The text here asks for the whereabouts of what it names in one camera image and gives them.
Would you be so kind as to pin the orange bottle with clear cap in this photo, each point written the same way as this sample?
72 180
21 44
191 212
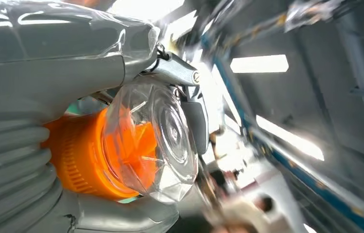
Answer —
82 154

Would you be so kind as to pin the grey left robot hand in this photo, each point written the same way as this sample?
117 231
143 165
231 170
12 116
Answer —
56 64

